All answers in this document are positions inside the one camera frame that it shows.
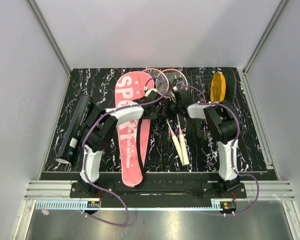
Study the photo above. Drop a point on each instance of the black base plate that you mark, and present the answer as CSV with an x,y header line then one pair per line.
x,y
158,190

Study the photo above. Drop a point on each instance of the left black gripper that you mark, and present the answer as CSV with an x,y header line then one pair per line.
x,y
153,116

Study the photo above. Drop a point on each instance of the pink badminton racket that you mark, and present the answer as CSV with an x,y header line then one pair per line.
x,y
151,84
177,77

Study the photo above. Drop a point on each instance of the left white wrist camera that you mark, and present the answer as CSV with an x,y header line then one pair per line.
x,y
148,91

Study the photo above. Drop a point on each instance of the clear tube lid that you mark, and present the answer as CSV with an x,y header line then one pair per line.
x,y
62,161

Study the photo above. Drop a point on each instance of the black wire basket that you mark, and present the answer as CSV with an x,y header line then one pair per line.
x,y
201,78

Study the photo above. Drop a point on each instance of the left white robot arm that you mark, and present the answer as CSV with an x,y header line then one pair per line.
x,y
101,125

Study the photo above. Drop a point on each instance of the black shuttlecock tube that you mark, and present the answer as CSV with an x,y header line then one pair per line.
x,y
70,145

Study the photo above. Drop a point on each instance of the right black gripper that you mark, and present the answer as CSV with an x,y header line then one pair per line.
x,y
168,115

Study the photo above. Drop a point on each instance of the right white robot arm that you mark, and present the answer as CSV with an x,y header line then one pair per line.
x,y
224,128

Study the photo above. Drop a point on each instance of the pink racket bag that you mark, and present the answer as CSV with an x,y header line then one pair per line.
x,y
134,135

